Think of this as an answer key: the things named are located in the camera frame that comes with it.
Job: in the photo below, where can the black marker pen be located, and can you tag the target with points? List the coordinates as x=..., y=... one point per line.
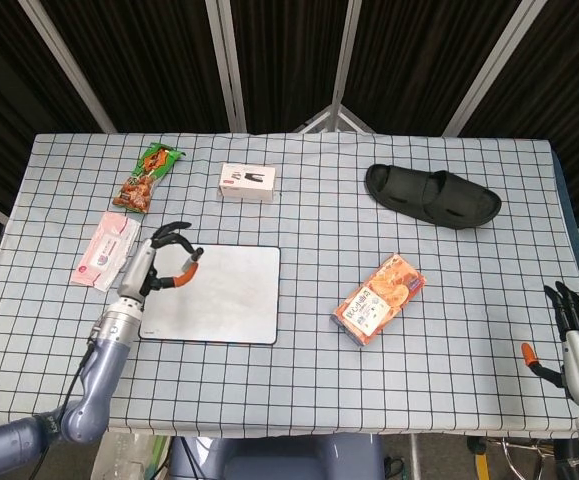
x=192, y=261

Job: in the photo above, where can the blue checked tablecloth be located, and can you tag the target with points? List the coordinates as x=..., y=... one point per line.
x=319, y=375

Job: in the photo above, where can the pink wet wipes pack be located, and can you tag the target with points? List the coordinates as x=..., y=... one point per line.
x=101, y=250

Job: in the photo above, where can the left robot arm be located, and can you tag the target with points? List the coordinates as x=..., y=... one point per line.
x=104, y=360

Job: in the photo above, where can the green orange snack bag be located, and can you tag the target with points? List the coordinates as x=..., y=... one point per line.
x=141, y=185

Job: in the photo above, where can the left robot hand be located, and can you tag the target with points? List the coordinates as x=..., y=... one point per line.
x=136, y=270

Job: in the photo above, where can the white screen support foot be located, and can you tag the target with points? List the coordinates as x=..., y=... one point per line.
x=314, y=119

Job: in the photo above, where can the yellow plastic object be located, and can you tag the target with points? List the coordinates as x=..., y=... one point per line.
x=479, y=457

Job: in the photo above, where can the dark folding screen panel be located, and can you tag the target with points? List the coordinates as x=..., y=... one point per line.
x=289, y=55
x=9, y=100
x=569, y=75
x=409, y=60
x=159, y=65

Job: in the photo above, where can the white drawing board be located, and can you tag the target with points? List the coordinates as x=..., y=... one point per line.
x=234, y=295

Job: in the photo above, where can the small white product box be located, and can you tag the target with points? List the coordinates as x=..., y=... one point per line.
x=249, y=180

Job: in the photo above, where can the black rubber slipper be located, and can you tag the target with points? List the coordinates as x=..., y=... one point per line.
x=419, y=190

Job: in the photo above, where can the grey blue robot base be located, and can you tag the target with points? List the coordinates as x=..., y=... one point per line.
x=279, y=460

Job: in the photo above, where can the orange blue cookie box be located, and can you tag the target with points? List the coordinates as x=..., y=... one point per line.
x=379, y=300

